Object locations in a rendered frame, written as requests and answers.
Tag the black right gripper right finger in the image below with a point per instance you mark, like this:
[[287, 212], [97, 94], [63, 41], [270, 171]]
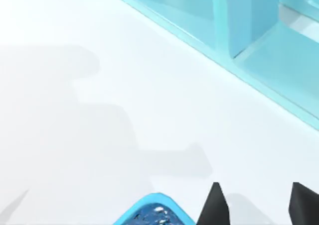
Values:
[[305, 205]]

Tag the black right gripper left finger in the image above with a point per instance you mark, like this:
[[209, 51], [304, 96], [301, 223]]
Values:
[[214, 207]]

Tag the blue framed object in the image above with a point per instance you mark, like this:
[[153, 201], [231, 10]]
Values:
[[154, 212]]

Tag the light blue rack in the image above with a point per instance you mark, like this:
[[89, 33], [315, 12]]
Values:
[[251, 31]]

